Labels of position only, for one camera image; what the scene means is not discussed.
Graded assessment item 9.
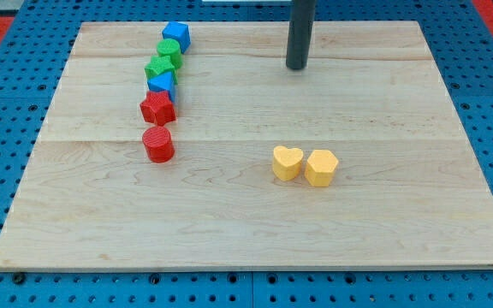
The yellow heart block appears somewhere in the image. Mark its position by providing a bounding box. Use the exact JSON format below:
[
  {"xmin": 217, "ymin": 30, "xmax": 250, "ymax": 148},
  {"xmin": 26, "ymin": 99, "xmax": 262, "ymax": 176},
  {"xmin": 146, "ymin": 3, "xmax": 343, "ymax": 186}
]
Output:
[{"xmin": 272, "ymin": 145, "xmax": 304, "ymax": 181}]

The light wooden board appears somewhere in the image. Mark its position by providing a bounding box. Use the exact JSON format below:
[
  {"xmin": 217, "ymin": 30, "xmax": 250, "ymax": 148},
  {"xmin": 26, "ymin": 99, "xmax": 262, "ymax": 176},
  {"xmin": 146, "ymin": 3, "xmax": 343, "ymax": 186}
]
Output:
[{"xmin": 0, "ymin": 21, "xmax": 493, "ymax": 273}]

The red cylinder block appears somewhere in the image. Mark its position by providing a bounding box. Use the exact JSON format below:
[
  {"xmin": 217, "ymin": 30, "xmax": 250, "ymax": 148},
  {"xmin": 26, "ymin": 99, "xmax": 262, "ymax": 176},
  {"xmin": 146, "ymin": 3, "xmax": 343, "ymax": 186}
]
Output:
[{"xmin": 142, "ymin": 126, "xmax": 175, "ymax": 163}]

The blue cube block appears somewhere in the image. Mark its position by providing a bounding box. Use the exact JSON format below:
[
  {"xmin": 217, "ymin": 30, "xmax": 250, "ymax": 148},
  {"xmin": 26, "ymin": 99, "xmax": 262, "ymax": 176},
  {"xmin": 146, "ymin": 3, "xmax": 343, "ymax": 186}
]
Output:
[{"xmin": 162, "ymin": 21, "xmax": 191, "ymax": 54}]

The green star block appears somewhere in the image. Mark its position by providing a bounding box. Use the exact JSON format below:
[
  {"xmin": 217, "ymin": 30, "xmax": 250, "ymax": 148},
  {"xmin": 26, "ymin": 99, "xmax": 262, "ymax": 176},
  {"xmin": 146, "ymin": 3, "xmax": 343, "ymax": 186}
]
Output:
[{"xmin": 144, "ymin": 56, "xmax": 178, "ymax": 85}]

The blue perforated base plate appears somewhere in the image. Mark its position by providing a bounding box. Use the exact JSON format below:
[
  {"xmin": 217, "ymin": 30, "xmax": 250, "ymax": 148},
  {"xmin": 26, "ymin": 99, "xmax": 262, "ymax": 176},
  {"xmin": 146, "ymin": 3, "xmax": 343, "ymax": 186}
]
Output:
[{"xmin": 0, "ymin": 1, "xmax": 493, "ymax": 307}]

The blue triangle block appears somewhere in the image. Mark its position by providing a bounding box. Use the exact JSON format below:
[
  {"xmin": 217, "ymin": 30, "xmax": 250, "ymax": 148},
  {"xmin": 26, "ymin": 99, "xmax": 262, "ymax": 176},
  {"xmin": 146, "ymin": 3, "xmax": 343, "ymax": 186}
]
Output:
[{"xmin": 147, "ymin": 72, "xmax": 176, "ymax": 103}]

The green cylinder block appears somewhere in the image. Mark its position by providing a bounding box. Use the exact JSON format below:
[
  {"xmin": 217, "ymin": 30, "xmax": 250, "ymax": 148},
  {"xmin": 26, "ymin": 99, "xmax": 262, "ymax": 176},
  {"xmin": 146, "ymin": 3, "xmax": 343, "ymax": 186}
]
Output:
[{"xmin": 156, "ymin": 38, "xmax": 183, "ymax": 68}]

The red star block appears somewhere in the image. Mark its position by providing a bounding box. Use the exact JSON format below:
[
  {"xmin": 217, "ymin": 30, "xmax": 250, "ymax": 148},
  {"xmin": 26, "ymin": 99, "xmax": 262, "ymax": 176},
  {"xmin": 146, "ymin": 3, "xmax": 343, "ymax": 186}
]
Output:
[{"xmin": 140, "ymin": 91, "xmax": 176, "ymax": 126}]

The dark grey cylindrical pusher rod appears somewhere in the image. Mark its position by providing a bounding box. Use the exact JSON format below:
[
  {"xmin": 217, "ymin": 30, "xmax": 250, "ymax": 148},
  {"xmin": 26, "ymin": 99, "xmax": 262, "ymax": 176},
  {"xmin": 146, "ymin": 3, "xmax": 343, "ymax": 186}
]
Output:
[{"xmin": 286, "ymin": 0, "xmax": 317, "ymax": 70}]

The yellow hexagon block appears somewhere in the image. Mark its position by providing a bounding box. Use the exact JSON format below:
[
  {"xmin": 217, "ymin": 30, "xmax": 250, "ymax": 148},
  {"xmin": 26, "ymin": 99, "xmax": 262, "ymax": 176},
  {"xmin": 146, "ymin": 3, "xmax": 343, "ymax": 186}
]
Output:
[{"xmin": 304, "ymin": 150, "xmax": 339, "ymax": 187}]

